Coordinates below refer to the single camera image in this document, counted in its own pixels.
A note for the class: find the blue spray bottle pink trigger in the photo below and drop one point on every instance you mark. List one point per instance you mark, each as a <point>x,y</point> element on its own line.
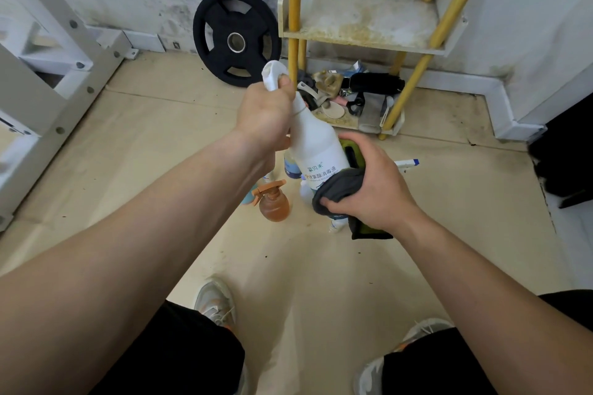
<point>248,198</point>

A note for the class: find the white metal rack frame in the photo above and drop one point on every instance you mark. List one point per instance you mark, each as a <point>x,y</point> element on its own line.
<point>28,94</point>

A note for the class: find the white round disc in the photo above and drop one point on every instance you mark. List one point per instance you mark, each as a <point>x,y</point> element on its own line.
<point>334,111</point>

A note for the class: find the clear bottle yellow green sprayer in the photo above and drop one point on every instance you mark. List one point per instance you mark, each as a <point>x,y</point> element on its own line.
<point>292,168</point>

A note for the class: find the white plastic strip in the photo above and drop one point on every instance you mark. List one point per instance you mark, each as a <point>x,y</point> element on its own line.
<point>388,112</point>

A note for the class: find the round white bottle blue-tipped sprayer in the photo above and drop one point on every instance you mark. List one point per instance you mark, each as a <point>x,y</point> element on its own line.
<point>407,164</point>

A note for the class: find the person's right grey shoe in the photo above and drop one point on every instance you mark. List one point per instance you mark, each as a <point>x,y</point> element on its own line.
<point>370,376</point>

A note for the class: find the black shorts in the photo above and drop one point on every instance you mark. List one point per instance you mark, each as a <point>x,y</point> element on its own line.
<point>185,353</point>

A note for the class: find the black weight plate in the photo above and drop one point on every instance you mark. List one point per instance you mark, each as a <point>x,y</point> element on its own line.
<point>217,38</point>

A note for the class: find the orange spray bottle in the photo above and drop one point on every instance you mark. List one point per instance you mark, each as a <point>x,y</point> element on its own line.
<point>274,205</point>

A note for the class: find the white spray bottle teal label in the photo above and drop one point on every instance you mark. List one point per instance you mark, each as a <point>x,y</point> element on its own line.
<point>315,140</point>

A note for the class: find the person's right hand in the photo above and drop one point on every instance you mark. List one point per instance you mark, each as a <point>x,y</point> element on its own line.
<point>382,195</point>

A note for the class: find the person's grey shoe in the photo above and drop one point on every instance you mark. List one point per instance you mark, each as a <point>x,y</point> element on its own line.
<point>215,304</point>
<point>370,376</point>

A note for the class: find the white shelf yellow poles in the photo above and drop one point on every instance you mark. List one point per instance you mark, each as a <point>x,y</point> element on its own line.
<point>361,15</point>

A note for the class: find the white plastic scoop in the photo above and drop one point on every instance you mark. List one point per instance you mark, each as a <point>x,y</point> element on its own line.
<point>309,91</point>

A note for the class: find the black clip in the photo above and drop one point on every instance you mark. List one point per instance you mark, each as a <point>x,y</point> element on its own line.
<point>311,103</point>

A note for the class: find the person's left forearm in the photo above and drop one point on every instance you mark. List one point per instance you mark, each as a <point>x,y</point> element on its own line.
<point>116,269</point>

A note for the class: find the green microfibre cloth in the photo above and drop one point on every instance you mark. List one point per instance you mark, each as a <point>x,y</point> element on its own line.
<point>336,186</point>

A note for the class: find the blue white packet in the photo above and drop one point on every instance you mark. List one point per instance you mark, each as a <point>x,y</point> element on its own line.
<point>356,68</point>

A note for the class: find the tan fuzzy glove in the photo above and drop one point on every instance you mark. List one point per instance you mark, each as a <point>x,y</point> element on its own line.
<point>328,81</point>

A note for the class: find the person's right forearm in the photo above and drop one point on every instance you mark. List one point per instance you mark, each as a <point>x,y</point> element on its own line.
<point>486,306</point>

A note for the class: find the person's left hand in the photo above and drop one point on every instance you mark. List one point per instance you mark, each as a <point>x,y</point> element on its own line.
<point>261,117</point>

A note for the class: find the small white bottle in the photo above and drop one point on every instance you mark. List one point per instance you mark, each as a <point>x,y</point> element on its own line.
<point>338,225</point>

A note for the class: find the person's left grey shoe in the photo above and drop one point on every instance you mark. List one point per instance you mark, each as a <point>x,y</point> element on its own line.
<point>215,304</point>

